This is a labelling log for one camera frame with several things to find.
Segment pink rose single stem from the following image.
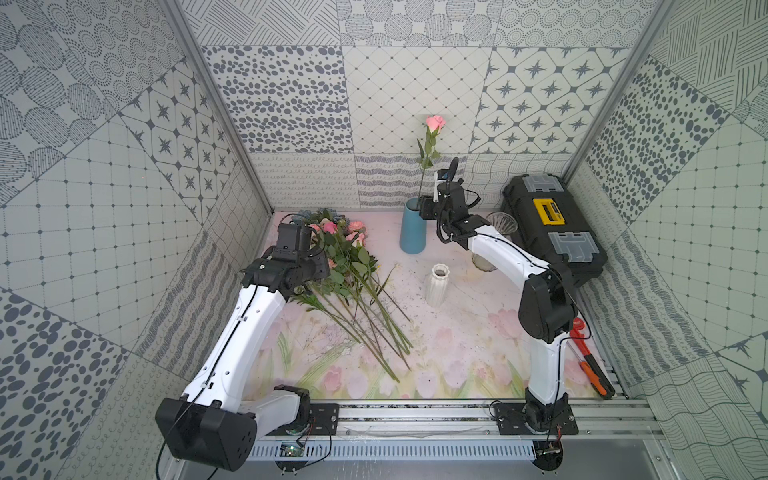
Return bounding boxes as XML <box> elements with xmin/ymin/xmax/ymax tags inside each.
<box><xmin>417</xmin><ymin>115</ymin><xmax>446</xmax><ymax>197</ymax></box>

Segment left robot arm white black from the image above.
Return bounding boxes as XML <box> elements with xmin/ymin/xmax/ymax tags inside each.
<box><xmin>155</xmin><ymin>223</ymin><xmax>330</xmax><ymax>471</ymax></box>

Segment tall blue ceramic vase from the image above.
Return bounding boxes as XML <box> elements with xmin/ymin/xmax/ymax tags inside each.
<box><xmin>399</xmin><ymin>198</ymin><xmax>427</xmax><ymax>255</ymax></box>

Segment clear glass vase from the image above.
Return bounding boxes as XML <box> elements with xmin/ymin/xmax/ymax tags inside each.
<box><xmin>470</xmin><ymin>211</ymin><xmax>518</xmax><ymax>274</ymax></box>

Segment small white ribbed vase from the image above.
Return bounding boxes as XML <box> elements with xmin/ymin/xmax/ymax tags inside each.
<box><xmin>424</xmin><ymin>264</ymin><xmax>450</xmax><ymax>307</ymax></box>

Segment blue grey rose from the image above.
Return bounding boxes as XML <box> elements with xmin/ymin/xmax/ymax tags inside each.
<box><xmin>290</xmin><ymin>208</ymin><xmax>346</xmax><ymax>225</ymax></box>

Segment pink flower bunch on table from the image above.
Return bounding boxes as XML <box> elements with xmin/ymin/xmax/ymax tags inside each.
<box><xmin>295</xmin><ymin>216</ymin><xmax>413</xmax><ymax>382</ymax></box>

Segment black toolbox yellow label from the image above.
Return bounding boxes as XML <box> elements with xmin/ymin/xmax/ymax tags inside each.
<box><xmin>502</xmin><ymin>174</ymin><xmax>607</xmax><ymax>287</ymax></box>

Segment red orange pliers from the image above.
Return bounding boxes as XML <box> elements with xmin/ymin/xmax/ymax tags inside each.
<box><xmin>570</xmin><ymin>317</ymin><xmax>615</xmax><ymax>400</ymax></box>

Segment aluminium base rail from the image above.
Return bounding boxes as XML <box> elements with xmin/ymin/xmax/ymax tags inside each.
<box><xmin>313</xmin><ymin>398</ymin><xmax>663</xmax><ymax>441</ymax></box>

